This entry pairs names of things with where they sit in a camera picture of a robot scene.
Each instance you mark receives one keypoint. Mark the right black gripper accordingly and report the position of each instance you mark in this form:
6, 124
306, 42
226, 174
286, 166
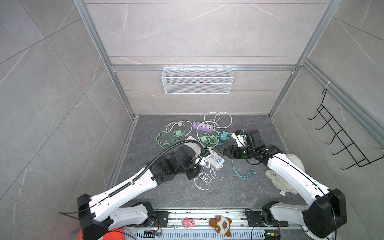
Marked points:
233, 150

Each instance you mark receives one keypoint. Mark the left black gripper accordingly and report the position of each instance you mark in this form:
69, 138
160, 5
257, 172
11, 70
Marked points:
196, 172

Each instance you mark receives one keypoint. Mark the white pastel power strip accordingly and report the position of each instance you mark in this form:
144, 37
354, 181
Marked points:
208, 157

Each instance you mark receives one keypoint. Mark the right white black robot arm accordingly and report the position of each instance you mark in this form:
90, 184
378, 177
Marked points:
325, 210

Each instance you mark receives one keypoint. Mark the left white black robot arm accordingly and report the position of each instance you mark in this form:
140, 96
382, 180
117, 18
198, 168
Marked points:
102, 213

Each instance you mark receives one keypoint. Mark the teal charger plug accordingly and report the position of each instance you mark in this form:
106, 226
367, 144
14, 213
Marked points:
224, 136

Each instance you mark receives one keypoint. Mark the purple power strip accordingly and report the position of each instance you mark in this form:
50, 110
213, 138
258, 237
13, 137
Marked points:
203, 127

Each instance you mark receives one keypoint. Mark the white plush dog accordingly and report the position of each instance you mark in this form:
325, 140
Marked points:
279, 182

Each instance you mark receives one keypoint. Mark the small pink plush toy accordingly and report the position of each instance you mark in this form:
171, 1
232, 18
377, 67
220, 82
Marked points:
188, 223

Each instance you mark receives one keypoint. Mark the brown white plush toy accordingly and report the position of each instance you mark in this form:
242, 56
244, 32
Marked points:
221, 225

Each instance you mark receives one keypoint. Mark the red monster plush toy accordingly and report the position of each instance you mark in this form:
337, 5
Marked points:
115, 234

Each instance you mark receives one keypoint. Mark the white wire mesh basket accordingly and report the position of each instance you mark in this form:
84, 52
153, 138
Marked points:
197, 80

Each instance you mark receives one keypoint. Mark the black wall hook rack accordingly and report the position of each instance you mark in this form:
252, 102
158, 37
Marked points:
339, 133

